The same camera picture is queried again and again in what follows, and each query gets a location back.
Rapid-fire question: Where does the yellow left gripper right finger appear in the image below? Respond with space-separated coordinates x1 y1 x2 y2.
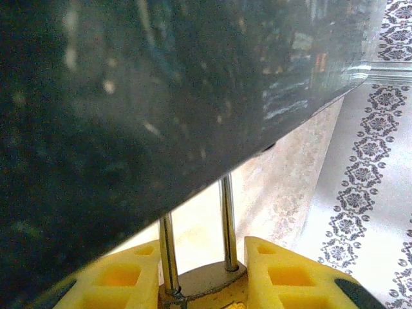
243 236 389 309

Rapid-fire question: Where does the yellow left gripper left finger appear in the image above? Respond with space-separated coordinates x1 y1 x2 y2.
30 239 161 309

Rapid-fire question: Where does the brass padlock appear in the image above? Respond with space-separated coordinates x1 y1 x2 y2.
158 173 249 309

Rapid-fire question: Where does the starry night painted box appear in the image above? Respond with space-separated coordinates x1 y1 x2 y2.
0 0 389 309

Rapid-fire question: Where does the aluminium side rail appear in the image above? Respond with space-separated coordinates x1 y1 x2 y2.
348 59 412 86

